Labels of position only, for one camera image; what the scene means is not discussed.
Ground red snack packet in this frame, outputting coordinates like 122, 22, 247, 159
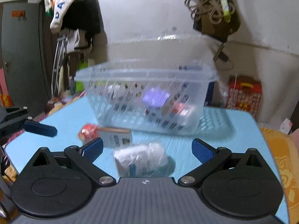
78, 123, 99, 144

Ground Kent cigarette box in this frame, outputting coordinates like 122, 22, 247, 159
97, 127, 132, 148

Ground white bottle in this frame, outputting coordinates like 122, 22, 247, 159
113, 143, 168, 177

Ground grey metal door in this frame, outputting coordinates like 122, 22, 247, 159
1, 3, 49, 117

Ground red patterned gift box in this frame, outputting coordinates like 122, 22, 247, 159
226, 75, 263, 118

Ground clear plastic basket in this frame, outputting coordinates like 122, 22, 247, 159
75, 59, 218, 135

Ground orange floral blanket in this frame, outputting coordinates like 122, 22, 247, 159
261, 127, 298, 223

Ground small white box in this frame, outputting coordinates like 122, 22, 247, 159
279, 118, 293, 135

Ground purple item in basket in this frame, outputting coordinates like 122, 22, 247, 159
142, 88, 171, 108

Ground green paper bag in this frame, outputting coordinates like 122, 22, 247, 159
75, 64, 97, 94

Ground metal crutches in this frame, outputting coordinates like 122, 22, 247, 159
51, 34, 67, 97

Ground black power adapter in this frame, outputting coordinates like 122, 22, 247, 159
213, 43, 229, 62

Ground black hanging garment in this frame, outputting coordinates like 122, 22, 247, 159
60, 0, 101, 50

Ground brown hanging bag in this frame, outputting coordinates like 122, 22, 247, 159
190, 0, 241, 43

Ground yellow-green patterned strap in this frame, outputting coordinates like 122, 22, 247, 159
213, 0, 232, 23

